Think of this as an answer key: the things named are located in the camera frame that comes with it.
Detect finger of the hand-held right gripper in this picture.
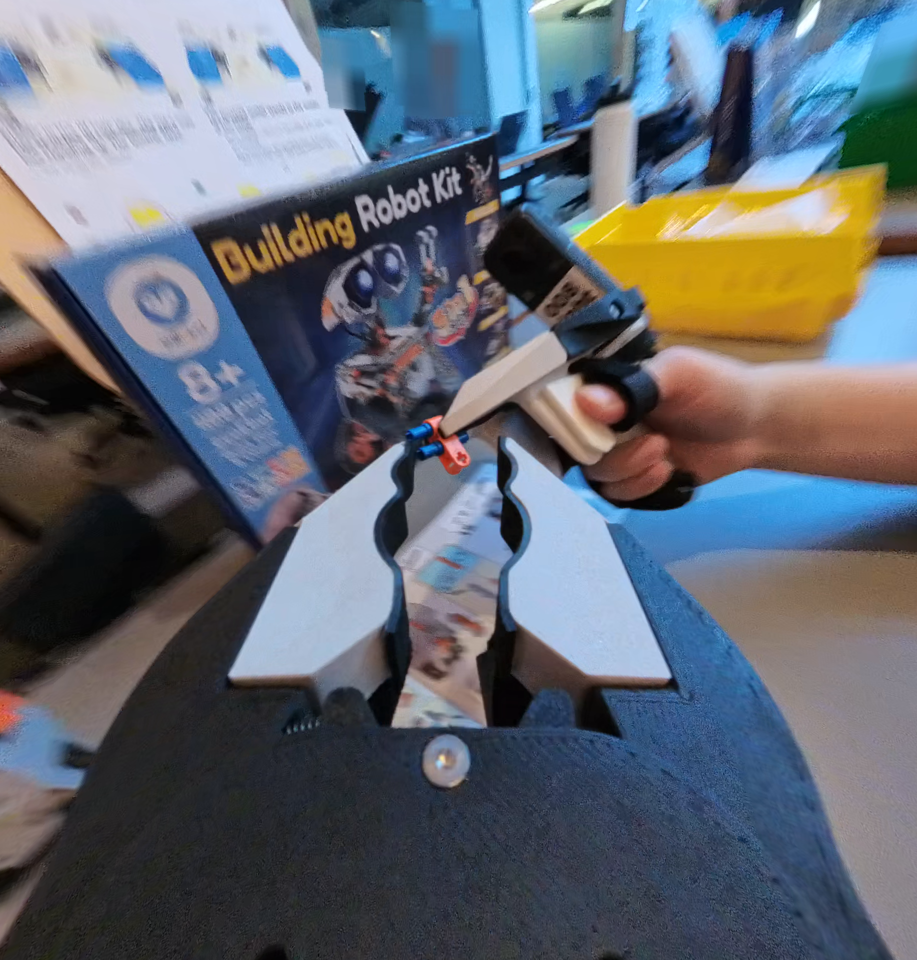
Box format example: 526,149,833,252
437,328,574,440

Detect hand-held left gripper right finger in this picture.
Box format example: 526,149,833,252
494,436,674,720

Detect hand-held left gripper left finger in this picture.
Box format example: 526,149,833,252
228,442,416,720

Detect orange connector with blue pins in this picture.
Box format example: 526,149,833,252
406,416,472,475

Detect grey desk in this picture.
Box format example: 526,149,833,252
23,255,917,960

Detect person's right hand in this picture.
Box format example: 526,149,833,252
574,346,776,505

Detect open instruction booklet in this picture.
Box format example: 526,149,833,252
393,480,516,730

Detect white cylinder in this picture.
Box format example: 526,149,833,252
589,101,640,219

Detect yellow plastic bin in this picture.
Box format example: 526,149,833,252
574,165,889,344

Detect blue robot kit box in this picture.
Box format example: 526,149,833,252
29,133,521,547

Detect partly built robot model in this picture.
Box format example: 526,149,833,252
0,690,92,901

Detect green plastic bin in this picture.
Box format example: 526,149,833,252
841,97,917,190

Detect white printed paper sheets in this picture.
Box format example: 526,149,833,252
0,0,371,249

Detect brown cardboard board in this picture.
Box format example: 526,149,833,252
0,142,122,391

